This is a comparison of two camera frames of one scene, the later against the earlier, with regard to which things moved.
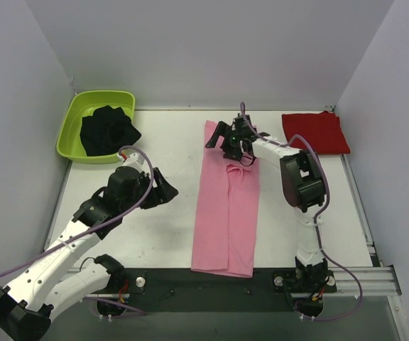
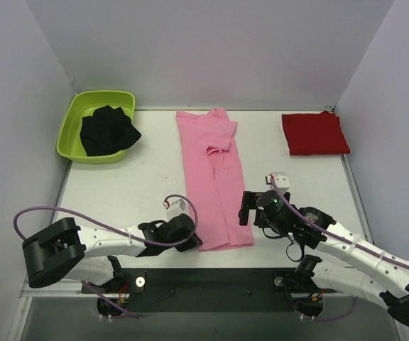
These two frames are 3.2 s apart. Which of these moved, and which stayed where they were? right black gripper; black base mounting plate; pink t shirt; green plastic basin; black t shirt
Moved: right black gripper; pink t shirt
Stayed: black t shirt; green plastic basin; black base mounting plate
